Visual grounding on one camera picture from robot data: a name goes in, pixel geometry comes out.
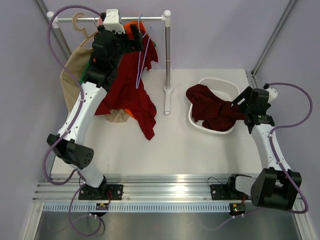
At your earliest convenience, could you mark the light blue wire hanger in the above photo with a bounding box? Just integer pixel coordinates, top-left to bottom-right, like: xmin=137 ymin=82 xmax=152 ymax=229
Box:
xmin=135 ymin=14 xmax=152 ymax=89

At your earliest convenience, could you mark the aluminium table edge rail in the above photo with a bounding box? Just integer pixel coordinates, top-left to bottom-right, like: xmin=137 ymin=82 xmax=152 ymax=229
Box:
xmin=32 ymin=174 xmax=230 ymax=203

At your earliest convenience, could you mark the left aluminium frame post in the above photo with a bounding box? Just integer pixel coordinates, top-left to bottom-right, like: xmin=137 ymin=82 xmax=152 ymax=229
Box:
xmin=34 ymin=0 xmax=73 ymax=58

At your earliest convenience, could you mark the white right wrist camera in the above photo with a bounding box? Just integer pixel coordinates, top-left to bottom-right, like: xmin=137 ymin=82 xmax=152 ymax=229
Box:
xmin=263 ymin=83 xmax=278 ymax=103

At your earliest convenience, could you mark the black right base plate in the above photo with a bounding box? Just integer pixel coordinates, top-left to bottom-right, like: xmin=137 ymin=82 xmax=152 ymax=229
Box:
xmin=209 ymin=183 xmax=250 ymax=217

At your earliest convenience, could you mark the dark maroon t shirt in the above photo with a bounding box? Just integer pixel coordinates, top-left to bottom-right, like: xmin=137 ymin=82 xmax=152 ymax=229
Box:
xmin=186 ymin=84 xmax=245 ymax=132

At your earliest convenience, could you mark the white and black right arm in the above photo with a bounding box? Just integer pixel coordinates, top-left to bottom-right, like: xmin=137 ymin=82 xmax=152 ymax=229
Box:
xmin=226 ymin=86 xmax=302 ymax=211

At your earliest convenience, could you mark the white slotted cable duct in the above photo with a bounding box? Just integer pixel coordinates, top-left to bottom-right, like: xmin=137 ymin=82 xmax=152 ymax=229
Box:
xmin=42 ymin=202 xmax=231 ymax=213

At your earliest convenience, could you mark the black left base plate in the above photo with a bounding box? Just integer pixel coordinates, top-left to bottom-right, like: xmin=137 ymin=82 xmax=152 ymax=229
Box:
xmin=78 ymin=184 xmax=124 ymax=217

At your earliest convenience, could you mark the pink plastic hanger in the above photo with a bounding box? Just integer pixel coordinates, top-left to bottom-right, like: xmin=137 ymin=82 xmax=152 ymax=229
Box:
xmin=97 ymin=12 xmax=106 ymax=26

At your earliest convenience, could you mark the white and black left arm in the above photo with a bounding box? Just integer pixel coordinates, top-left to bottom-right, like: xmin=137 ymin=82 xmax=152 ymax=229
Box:
xmin=47 ymin=24 xmax=144 ymax=200

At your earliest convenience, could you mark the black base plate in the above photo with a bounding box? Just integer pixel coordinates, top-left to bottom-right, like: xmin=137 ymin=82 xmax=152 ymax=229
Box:
xmin=78 ymin=184 xmax=124 ymax=217
xmin=209 ymin=183 xmax=250 ymax=217

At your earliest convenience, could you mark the orange t shirt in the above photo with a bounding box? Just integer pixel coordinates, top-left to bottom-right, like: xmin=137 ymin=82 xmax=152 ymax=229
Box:
xmin=92 ymin=21 xmax=146 ymax=120

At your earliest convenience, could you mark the beige t shirt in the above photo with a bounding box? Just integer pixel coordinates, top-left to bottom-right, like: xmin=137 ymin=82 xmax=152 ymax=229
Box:
xmin=59 ymin=33 xmax=130 ymax=123

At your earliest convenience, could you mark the aluminium corner frame post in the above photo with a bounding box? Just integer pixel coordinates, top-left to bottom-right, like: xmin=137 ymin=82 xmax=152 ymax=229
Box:
xmin=251 ymin=0 xmax=299 ymax=78

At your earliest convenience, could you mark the beige plastic hanger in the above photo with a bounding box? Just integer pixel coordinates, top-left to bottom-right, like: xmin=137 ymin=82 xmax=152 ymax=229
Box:
xmin=71 ymin=12 xmax=98 ymax=47

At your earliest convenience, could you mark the red t shirt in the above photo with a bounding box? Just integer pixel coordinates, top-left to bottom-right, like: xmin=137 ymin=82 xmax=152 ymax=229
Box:
xmin=95 ymin=35 xmax=158 ymax=140

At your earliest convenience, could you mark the white and chrome clothes rack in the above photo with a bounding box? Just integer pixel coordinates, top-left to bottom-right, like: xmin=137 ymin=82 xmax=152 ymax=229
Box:
xmin=46 ymin=10 xmax=175 ymax=116

